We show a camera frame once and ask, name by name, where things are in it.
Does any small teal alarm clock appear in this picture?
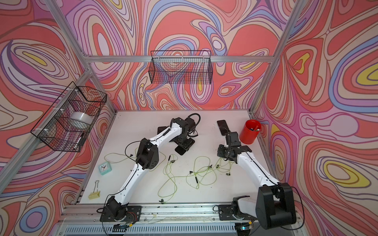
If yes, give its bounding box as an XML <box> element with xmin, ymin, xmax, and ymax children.
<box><xmin>98</xmin><ymin>161</ymin><xmax>112</xmax><ymax>176</ymax></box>

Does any white tape roll in basket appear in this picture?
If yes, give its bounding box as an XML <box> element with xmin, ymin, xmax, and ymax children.
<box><xmin>69</xmin><ymin>112</ymin><xmax>93</xmax><ymax>130</ymax></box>

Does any red cylindrical cup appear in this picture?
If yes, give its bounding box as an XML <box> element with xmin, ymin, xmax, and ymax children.
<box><xmin>239</xmin><ymin>120</ymin><xmax>261</xmax><ymax>145</ymax></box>

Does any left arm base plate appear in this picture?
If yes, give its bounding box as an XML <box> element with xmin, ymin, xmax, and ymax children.
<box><xmin>100</xmin><ymin>206</ymin><xmax>142</xmax><ymax>223</ymax></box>

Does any yellow binder clip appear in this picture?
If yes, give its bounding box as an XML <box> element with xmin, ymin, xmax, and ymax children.
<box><xmin>88</xmin><ymin>180</ymin><xmax>100</xmax><ymax>200</ymax></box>

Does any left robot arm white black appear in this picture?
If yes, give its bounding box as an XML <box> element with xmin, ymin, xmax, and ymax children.
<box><xmin>100</xmin><ymin>113</ymin><xmax>201</xmax><ymax>222</ymax></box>

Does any black wire basket on left wall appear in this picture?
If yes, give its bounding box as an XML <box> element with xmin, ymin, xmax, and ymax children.
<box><xmin>30</xmin><ymin>82</ymin><xmax>107</xmax><ymax>152</ymax></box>

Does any black wire basket on wall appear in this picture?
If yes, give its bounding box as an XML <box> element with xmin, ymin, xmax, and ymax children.
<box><xmin>30</xmin><ymin>82</ymin><xmax>107</xmax><ymax>152</ymax></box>
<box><xmin>148</xmin><ymin>50</ymin><xmax>213</xmax><ymax>85</ymax></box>

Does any black phone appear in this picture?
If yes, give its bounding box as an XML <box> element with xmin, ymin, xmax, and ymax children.
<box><xmin>217</xmin><ymin>120</ymin><xmax>230</xmax><ymax>136</ymax></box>
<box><xmin>157</xmin><ymin>126</ymin><xmax>168</xmax><ymax>134</ymax></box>
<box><xmin>175</xmin><ymin>146</ymin><xmax>188</xmax><ymax>156</ymax></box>

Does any black wire basket on back wall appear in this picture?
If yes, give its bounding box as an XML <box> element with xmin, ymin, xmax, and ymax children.
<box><xmin>148</xmin><ymin>50</ymin><xmax>213</xmax><ymax>85</ymax></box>

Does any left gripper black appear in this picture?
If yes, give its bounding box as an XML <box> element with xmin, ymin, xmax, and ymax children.
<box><xmin>175</xmin><ymin>135</ymin><xmax>195</xmax><ymax>151</ymax></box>

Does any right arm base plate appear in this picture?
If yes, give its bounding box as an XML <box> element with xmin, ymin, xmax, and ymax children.
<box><xmin>216</xmin><ymin>204</ymin><xmax>257</xmax><ymax>222</ymax></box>

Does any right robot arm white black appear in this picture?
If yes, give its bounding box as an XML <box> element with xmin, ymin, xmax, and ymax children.
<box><xmin>217</xmin><ymin>131</ymin><xmax>297</xmax><ymax>230</ymax></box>

